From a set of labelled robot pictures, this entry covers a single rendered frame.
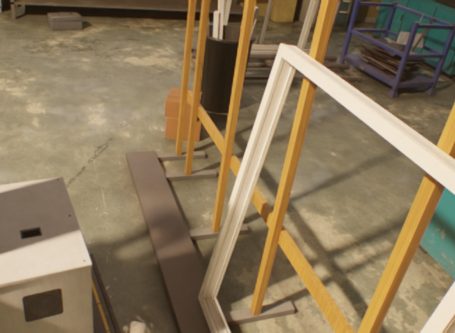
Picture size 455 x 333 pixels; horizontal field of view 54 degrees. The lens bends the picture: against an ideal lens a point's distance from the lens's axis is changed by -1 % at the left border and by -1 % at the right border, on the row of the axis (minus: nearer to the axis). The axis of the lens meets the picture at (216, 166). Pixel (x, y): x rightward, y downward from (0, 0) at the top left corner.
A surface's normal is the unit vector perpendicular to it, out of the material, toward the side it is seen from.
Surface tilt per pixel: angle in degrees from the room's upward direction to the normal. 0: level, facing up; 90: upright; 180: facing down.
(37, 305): 90
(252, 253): 0
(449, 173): 82
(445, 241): 90
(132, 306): 0
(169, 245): 0
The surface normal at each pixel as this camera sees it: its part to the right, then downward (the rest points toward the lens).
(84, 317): 0.43, 0.51
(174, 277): 0.12, -0.85
